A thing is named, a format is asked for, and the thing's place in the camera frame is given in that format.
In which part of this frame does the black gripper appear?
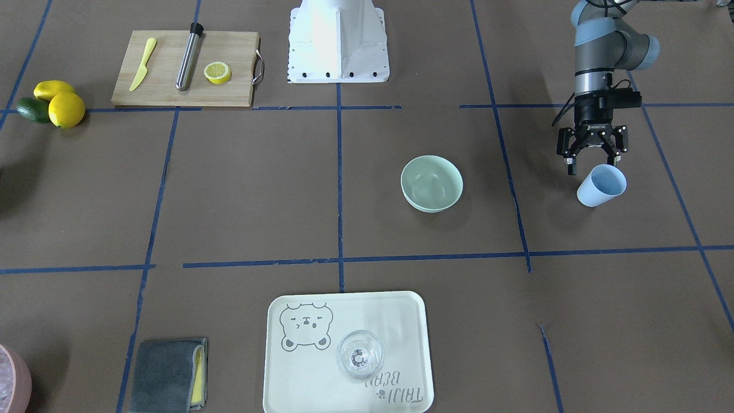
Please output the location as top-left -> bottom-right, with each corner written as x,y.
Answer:
557,92 -> 629,176

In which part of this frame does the light blue plastic cup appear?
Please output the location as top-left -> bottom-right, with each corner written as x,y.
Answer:
576,165 -> 627,208

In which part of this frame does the green ceramic bowl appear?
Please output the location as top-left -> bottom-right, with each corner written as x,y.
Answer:
400,155 -> 464,213

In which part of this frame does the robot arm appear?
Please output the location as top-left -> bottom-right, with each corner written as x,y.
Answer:
553,1 -> 660,176

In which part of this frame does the pink bowl of ice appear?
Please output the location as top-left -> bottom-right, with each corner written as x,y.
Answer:
1,345 -> 32,412

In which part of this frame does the cream bear tray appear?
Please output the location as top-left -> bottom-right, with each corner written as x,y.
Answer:
263,291 -> 435,412

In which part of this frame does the clear wine glass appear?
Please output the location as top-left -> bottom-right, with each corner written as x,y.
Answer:
337,330 -> 385,381

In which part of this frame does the half lemon slice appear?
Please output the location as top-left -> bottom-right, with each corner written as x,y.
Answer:
204,62 -> 232,84

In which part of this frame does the wooden cutting board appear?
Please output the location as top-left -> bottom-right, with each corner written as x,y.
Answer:
111,30 -> 266,108

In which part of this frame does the yellow plastic knife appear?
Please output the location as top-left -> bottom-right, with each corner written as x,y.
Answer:
128,37 -> 157,92

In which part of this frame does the grey folded cloth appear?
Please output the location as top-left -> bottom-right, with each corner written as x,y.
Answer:
128,337 -> 209,412

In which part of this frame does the yellow lemon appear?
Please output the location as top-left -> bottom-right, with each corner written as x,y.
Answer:
48,92 -> 86,128
33,79 -> 76,103

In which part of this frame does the green lime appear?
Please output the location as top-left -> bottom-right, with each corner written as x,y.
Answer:
16,97 -> 52,124

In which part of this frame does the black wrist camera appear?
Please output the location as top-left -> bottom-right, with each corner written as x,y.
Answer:
605,87 -> 642,110

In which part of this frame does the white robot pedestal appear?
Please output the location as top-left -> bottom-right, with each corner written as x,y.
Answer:
287,1 -> 391,84

